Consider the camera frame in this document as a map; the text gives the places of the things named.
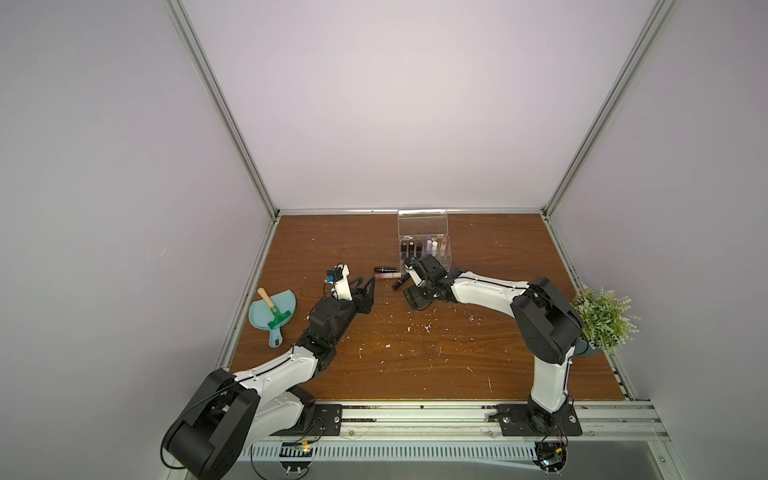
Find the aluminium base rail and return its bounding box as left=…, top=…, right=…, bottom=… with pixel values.
left=240, top=400, right=672, bottom=465

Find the black silver band lipstick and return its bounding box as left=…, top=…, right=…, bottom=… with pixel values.
left=392, top=274, right=410, bottom=291

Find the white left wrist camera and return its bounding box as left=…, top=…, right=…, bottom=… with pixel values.
left=325, top=263, right=352, bottom=301

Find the green rake wooden handle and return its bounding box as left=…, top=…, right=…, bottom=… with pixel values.
left=252, top=287, right=296, bottom=330

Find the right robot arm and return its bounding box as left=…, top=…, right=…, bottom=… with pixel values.
left=404, top=255, right=583, bottom=415

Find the green potted plant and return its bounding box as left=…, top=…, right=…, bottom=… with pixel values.
left=571, top=286, right=639, bottom=354

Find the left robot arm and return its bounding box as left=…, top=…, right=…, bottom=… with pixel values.
left=159, top=277, right=375, bottom=479

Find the clear acrylic lipstick organizer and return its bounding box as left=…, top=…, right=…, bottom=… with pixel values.
left=397, top=209, right=452, bottom=271

